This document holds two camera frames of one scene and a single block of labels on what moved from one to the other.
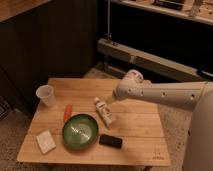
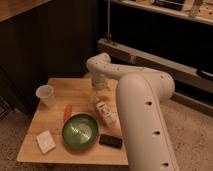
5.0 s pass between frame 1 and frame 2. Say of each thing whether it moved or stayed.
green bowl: stayed
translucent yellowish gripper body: moved
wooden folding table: stayed
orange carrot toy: stayed
